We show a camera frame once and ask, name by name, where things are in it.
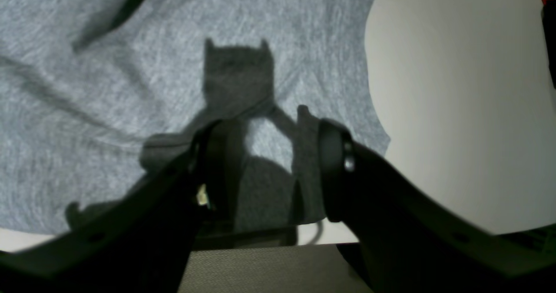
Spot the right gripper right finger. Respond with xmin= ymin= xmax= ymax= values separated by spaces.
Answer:
xmin=318 ymin=120 xmax=555 ymax=293

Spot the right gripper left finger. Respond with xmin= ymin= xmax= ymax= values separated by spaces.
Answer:
xmin=1 ymin=120 xmax=245 ymax=293

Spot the grey T-shirt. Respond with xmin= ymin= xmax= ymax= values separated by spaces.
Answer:
xmin=0 ymin=0 xmax=390 ymax=236

